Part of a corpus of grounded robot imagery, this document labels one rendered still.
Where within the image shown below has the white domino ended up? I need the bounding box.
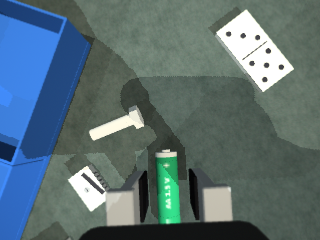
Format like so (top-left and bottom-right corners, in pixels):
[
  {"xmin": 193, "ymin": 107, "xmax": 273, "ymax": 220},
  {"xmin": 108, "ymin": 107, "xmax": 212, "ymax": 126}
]
[{"xmin": 215, "ymin": 10, "xmax": 293, "ymax": 93}]

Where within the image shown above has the blue three-compartment bin rack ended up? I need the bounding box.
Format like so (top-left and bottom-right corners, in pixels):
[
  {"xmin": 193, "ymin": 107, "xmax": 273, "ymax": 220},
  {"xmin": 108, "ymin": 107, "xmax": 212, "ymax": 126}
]
[{"xmin": 0, "ymin": 0, "xmax": 91, "ymax": 240}]

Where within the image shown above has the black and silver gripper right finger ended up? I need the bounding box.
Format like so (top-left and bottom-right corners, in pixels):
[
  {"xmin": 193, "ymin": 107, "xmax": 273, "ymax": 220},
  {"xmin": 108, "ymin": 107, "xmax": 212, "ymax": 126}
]
[{"xmin": 189, "ymin": 168, "xmax": 233, "ymax": 222}]

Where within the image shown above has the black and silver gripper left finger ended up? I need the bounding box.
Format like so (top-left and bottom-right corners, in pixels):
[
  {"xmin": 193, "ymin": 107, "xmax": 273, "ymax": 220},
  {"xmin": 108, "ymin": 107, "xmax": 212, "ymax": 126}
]
[{"xmin": 105, "ymin": 171, "xmax": 149, "ymax": 226}]

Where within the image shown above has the green aa battery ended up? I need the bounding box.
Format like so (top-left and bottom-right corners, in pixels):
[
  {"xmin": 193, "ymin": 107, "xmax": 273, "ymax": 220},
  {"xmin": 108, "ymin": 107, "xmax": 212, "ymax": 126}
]
[{"xmin": 155, "ymin": 149, "xmax": 181, "ymax": 224}]

